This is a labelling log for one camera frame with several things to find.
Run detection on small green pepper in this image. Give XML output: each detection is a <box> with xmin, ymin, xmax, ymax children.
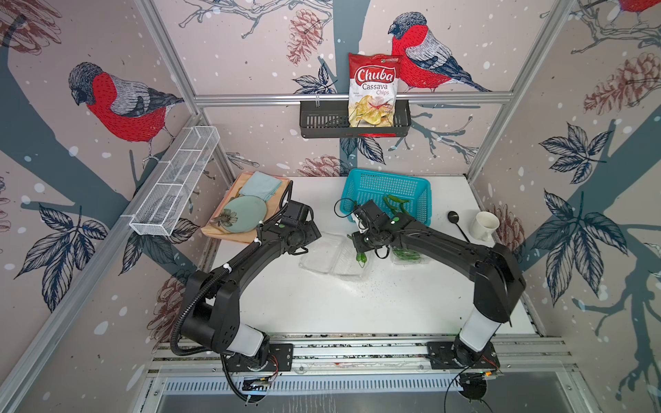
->
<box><xmin>382</xmin><ymin>194</ymin><xmax>411</xmax><ymax>216</ymax></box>
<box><xmin>356</xmin><ymin>252</ymin><xmax>368</xmax><ymax>268</ymax></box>

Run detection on teal plastic mesh basket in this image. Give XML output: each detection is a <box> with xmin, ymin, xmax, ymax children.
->
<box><xmin>337</xmin><ymin>169</ymin><xmax>432</xmax><ymax>225</ymax></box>

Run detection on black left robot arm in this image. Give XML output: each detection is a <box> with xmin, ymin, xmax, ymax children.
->
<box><xmin>170</xmin><ymin>201</ymin><xmax>321</xmax><ymax>368</ymax></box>

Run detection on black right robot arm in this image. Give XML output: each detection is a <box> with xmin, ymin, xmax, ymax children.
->
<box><xmin>352</xmin><ymin>201</ymin><xmax>526</xmax><ymax>367</ymax></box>

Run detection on green ceramic plate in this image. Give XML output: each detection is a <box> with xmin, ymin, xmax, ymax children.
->
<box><xmin>210</xmin><ymin>196</ymin><xmax>268</xmax><ymax>233</ymax></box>

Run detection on wooden tray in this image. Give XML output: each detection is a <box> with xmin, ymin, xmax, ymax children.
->
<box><xmin>201</xmin><ymin>171</ymin><xmax>290</xmax><ymax>244</ymax></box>

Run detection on light green folded cloth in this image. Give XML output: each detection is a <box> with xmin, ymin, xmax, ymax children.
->
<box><xmin>239</xmin><ymin>171</ymin><xmax>282</xmax><ymax>202</ymax></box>

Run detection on black metal spoon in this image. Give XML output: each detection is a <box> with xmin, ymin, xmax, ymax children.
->
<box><xmin>447</xmin><ymin>211</ymin><xmax>471</xmax><ymax>243</ymax></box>

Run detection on white ceramic cup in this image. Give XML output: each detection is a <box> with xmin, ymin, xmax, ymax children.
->
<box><xmin>469</xmin><ymin>211</ymin><xmax>500</xmax><ymax>241</ymax></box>

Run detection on Chuba cassava chips bag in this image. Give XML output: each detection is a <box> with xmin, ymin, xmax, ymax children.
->
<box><xmin>348</xmin><ymin>53</ymin><xmax>401</xmax><ymax>127</ymax></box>

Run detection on black wall shelf basket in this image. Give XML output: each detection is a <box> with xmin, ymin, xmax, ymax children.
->
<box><xmin>298</xmin><ymin>99</ymin><xmax>412</xmax><ymax>139</ymax></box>

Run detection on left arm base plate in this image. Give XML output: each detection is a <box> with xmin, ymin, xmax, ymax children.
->
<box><xmin>225</xmin><ymin>343</ymin><xmax>294</xmax><ymax>373</ymax></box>

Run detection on white wire wall basket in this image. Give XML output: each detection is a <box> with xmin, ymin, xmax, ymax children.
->
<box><xmin>129</xmin><ymin>126</ymin><xmax>220</xmax><ymax>237</ymax></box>

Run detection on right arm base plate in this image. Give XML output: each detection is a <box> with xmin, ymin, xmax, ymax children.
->
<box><xmin>426</xmin><ymin>340</ymin><xmax>500</xmax><ymax>371</ymax></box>

